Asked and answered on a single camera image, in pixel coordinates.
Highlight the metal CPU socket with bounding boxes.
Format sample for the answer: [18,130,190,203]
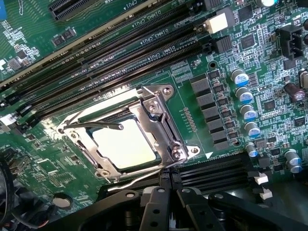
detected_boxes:
[57,83,202,180]

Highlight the silver square CPU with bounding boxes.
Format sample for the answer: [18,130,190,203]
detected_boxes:
[92,118,162,169]

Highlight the bent steel locking lever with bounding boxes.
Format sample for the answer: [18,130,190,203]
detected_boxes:
[112,166,169,192]

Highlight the black RAM slot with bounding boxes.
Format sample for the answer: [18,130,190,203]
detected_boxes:
[0,23,201,114]
[180,177,256,196]
[24,39,204,126]
[178,154,251,174]
[179,167,253,184]
[0,0,212,102]

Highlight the grey square inductor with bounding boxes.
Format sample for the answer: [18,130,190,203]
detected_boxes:
[190,74,212,94]
[205,119,225,137]
[210,130,229,145]
[214,140,231,152]
[200,107,221,125]
[195,92,217,111]

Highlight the white RAM slot latch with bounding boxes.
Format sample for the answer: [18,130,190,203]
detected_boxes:
[254,174,269,186]
[259,187,273,201]

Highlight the silver blue capacitor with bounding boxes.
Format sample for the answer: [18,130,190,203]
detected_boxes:
[283,148,303,173]
[235,86,254,103]
[240,103,257,121]
[244,121,261,140]
[230,68,249,87]
[255,0,275,8]
[244,141,259,157]

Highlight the silver coin cell battery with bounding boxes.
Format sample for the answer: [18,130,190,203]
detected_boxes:
[52,194,71,210]

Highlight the silver metal socket cover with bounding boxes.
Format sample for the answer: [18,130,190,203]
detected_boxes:
[61,84,190,179]

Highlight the straight steel locking lever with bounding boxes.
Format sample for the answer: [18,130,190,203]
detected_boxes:
[63,121,124,132]

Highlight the internal USB port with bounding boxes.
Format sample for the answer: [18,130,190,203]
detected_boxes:
[9,155,31,176]

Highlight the brown capacitor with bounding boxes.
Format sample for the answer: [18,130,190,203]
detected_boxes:
[283,81,307,103]

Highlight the green computer motherboard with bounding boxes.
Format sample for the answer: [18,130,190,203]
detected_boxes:
[0,0,308,231]

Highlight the black finned heat sink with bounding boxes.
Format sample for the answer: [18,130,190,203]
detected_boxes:
[215,36,232,53]

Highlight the small white board connector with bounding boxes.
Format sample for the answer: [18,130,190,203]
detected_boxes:
[0,114,15,128]

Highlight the white plastic connector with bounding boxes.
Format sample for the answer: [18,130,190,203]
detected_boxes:
[204,13,229,35]

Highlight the black pin header connector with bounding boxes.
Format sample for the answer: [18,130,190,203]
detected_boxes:
[275,23,304,61]

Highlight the beige edged RAM slot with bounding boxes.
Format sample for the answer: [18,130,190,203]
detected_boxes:
[0,0,177,91]

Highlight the black expansion slot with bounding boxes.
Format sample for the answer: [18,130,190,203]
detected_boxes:
[47,0,151,23]

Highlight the black cable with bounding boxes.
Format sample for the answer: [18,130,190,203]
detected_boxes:
[0,153,16,231]

